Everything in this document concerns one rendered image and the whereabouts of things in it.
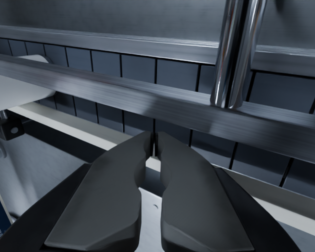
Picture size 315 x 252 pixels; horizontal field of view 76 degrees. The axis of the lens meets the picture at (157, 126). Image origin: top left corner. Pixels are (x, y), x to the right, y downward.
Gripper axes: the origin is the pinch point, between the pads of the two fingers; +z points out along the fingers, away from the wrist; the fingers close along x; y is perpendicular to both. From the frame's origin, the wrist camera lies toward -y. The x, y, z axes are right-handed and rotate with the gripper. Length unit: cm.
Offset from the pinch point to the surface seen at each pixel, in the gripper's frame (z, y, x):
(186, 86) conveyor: 4.8, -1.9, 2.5
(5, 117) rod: 16.1, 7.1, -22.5
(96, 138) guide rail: 5.5, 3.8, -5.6
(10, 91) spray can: 8.1, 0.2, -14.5
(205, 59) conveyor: 4.4, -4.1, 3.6
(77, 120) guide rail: 8.7, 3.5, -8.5
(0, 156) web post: 24.0, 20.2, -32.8
